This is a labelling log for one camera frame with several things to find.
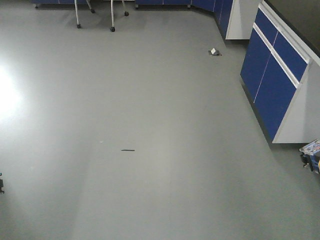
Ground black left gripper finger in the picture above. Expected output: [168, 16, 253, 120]
[0, 173, 5, 194]

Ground yellow mushroom push button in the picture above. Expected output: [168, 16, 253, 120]
[299, 139, 320, 174]

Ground chair legs with casters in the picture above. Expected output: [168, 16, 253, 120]
[73, 0, 130, 33]

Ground small debris on floor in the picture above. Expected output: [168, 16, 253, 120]
[208, 48, 222, 57]

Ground blue lab cabinets far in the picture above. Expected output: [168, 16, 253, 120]
[31, 0, 262, 40]

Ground blue lab cabinet right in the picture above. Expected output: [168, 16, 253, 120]
[240, 0, 320, 144]

